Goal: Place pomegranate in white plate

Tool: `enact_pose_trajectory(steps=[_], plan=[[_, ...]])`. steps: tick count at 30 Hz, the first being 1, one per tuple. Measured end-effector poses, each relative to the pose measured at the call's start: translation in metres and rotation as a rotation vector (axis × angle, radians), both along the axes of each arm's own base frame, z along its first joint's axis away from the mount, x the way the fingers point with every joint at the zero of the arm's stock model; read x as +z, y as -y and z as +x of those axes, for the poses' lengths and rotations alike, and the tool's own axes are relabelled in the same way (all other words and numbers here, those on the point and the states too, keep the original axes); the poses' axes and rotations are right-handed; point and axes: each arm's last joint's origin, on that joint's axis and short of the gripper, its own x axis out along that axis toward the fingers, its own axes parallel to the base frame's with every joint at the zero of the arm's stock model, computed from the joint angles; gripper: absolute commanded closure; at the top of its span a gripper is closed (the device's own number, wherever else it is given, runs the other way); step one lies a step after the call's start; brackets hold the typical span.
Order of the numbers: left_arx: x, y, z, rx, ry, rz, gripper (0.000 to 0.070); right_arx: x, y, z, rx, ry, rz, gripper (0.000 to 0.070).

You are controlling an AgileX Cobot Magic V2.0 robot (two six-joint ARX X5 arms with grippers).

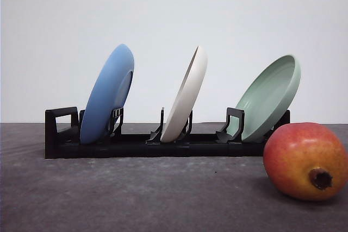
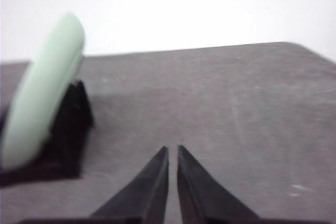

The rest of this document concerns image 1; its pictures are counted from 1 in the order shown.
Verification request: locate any black dish rack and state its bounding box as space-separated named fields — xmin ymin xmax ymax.
xmin=45 ymin=106 xmax=291 ymax=159

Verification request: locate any green plate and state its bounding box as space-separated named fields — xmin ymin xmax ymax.
xmin=227 ymin=55 xmax=301 ymax=142

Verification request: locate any blue plate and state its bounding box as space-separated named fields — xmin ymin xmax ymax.
xmin=80 ymin=44 xmax=135 ymax=145

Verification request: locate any white plate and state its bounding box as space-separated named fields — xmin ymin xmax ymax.
xmin=160 ymin=46 xmax=208 ymax=143

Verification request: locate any red yellow pomegranate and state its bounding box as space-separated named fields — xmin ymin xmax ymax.
xmin=263 ymin=122 xmax=348 ymax=201

